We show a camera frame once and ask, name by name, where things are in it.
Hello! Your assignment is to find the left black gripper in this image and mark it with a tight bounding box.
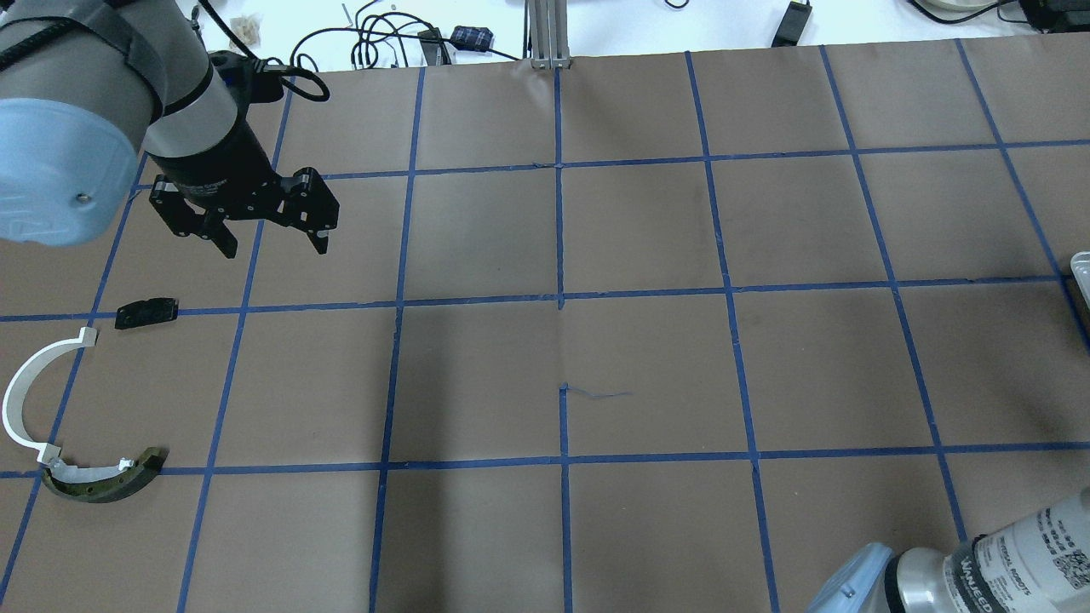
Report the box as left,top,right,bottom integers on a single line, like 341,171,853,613
148,119,340,259

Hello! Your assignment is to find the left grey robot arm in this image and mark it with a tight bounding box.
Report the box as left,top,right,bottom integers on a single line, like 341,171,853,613
1,1,339,259

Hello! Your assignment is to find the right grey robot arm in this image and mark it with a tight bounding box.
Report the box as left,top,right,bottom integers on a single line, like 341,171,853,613
806,488,1089,612

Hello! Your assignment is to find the silver metal tray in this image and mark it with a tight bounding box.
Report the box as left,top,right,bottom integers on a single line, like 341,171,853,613
1070,249,1090,313

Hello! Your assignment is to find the small black plastic part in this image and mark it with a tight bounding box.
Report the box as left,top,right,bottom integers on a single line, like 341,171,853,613
114,296,180,330

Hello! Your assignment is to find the small blue checkered device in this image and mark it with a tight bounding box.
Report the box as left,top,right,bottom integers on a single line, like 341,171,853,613
449,25,495,52

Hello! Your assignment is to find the white curved plastic arc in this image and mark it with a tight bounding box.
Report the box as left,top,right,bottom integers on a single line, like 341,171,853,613
3,326,98,467

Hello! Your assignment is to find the olive green brake shoe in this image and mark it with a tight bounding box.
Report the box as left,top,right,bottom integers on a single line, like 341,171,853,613
43,447,169,504

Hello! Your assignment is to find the black power adapter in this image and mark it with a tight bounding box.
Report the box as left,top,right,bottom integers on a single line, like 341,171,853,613
770,1,812,48

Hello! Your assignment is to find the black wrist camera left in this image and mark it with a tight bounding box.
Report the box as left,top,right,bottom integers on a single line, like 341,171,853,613
208,50,287,110

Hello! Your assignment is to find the aluminium frame post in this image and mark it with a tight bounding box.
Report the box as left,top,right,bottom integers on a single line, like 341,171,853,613
523,1,571,70

